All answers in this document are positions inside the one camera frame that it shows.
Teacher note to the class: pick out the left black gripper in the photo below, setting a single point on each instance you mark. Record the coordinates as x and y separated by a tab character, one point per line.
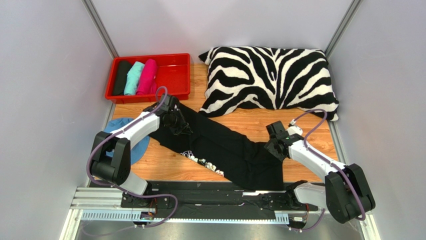
183	128

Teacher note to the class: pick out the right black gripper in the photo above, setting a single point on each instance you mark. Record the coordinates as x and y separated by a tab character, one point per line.
271	146

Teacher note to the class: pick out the black t shirt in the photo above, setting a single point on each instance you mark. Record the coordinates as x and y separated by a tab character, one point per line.
226	152

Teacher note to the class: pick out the blue bucket hat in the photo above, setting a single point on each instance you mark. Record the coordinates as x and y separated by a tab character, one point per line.
139	149

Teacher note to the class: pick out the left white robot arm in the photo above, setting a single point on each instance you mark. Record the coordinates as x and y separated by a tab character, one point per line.
110	157

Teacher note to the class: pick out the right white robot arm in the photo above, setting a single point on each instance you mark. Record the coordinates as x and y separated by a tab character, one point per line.
344	192

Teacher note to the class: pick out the rolled pink shirt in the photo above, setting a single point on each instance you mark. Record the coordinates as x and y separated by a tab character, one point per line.
147	83

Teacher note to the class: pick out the red plastic bin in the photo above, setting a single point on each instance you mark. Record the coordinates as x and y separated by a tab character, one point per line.
174	72

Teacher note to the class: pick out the rolled teal shirt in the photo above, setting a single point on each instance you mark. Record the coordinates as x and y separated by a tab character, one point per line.
133	78

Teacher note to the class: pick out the rolled black shirt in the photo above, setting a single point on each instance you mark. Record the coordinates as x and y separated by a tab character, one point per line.
121	77

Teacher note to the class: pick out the zebra print pillow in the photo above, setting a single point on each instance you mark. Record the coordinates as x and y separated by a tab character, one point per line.
257	77

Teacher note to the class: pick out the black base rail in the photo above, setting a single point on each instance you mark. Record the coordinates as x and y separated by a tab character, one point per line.
215	201

